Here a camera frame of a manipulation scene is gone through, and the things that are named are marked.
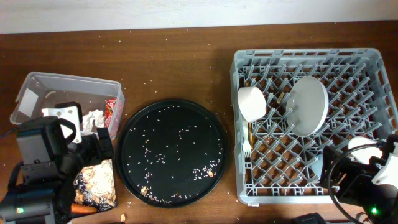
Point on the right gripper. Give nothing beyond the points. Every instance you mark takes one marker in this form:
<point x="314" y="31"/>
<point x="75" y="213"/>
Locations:
<point x="357" y="173"/>

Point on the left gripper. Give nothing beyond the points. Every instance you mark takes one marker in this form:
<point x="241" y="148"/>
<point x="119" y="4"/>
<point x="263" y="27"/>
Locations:
<point x="90" y="143"/>

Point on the small white cup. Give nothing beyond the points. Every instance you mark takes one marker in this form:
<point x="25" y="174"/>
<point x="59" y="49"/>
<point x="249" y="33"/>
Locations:
<point x="364" y="155"/>

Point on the white tissue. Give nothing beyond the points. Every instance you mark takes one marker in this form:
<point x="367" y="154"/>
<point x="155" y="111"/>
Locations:
<point x="93" y="119"/>

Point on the blue plastic cup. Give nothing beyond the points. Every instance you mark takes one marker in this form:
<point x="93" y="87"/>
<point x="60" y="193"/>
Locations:
<point x="317" y="166"/>

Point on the red snack wrapper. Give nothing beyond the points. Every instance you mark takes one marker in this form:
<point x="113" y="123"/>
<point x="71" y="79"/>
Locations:
<point x="109" y="111"/>

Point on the orange carrot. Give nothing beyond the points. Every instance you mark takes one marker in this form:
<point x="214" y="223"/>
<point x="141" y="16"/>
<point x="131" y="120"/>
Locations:
<point x="83" y="209"/>

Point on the grey plate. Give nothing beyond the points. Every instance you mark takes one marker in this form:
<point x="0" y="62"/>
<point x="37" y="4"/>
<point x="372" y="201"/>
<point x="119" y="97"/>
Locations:
<point x="308" y="106"/>

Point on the white plastic fork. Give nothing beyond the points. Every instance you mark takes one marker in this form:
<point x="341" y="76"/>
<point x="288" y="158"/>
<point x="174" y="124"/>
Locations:
<point x="246" y="143"/>

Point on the white bowl with food scraps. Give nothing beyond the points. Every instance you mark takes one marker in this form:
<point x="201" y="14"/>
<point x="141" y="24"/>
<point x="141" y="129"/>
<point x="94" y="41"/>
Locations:
<point x="252" y="103"/>

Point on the wooden chopstick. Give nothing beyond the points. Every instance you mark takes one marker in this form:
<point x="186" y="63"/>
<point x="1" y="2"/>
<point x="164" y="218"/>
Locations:
<point x="248" y="84"/>

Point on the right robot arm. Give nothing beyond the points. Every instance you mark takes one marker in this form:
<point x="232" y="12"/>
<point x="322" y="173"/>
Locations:
<point x="375" y="213"/>

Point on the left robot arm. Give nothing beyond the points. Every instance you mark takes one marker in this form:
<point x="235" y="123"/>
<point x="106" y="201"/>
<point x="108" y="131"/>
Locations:
<point x="54" y="152"/>

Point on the grey plastic dishwasher rack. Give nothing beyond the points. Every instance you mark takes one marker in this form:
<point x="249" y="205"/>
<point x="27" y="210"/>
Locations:
<point x="361" y="103"/>

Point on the black rectangular tray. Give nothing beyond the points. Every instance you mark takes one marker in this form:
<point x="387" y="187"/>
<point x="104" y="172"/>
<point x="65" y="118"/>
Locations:
<point x="112" y="186"/>

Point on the pile of food scraps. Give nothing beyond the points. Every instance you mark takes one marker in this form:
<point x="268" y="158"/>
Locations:
<point x="96" y="183"/>

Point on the clear plastic bin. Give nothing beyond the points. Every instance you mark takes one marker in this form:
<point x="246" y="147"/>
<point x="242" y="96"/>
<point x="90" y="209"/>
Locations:
<point x="44" y="90"/>

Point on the round black tray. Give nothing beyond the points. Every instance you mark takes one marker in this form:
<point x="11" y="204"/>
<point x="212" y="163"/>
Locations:
<point x="172" y="153"/>

